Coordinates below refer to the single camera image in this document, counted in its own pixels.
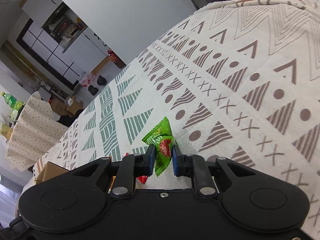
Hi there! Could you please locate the green red snack packet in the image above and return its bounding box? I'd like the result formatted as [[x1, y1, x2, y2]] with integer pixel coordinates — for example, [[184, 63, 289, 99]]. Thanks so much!
[[142, 116, 176, 177]]

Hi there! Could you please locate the red white snack packet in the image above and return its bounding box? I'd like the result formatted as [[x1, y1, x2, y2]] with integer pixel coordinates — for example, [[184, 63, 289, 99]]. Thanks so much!
[[136, 176, 148, 185]]

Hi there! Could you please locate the brown cardboard box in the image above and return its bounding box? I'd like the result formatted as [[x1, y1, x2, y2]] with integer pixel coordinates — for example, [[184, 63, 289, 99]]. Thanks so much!
[[35, 162, 68, 185]]

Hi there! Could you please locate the small floor cardboard box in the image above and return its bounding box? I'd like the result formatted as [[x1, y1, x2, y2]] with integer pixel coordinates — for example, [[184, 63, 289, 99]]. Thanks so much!
[[66, 96, 83, 115]]

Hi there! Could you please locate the black shoe left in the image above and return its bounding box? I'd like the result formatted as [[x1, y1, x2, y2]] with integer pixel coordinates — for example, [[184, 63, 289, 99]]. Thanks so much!
[[88, 85, 99, 96]]

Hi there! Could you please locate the black shoe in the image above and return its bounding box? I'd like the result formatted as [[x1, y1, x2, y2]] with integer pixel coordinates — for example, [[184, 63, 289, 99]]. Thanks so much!
[[97, 75, 107, 86], [88, 85, 99, 96]]

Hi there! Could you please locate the black shoe right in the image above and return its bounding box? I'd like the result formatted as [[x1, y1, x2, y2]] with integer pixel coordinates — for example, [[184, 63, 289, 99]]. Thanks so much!
[[97, 75, 107, 86]]

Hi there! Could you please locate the patterned bed cover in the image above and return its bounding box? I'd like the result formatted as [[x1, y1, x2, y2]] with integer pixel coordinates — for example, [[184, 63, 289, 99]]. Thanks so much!
[[34, 0, 319, 239]]

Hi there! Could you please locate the red white plastic bag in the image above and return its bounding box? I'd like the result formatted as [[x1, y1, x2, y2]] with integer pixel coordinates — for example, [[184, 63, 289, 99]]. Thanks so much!
[[78, 72, 95, 87]]

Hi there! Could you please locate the dotted cream tablecloth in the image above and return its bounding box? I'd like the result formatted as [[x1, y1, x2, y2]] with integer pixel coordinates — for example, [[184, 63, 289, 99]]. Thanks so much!
[[5, 92, 68, 172]]

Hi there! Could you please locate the red oil bottle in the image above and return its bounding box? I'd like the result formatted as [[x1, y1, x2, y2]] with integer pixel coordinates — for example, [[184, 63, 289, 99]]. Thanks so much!
[[107, 49, 126, 69]]

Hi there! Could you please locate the yellow drink bottle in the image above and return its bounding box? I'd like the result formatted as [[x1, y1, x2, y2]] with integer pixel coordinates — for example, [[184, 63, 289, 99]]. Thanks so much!
[[0, 121, 13, 140]]

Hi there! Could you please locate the green soda bottle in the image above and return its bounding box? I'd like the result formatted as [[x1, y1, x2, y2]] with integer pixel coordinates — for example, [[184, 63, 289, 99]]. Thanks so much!
[[1, 92, 24, 111]]

